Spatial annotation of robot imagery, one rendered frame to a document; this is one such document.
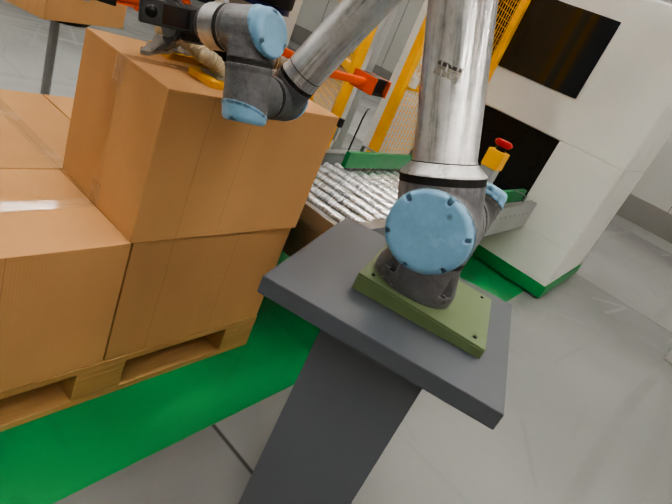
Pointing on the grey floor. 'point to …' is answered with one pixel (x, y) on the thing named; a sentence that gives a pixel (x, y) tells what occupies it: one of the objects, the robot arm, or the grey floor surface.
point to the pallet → (116, 373)
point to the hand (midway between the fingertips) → (139, 16)
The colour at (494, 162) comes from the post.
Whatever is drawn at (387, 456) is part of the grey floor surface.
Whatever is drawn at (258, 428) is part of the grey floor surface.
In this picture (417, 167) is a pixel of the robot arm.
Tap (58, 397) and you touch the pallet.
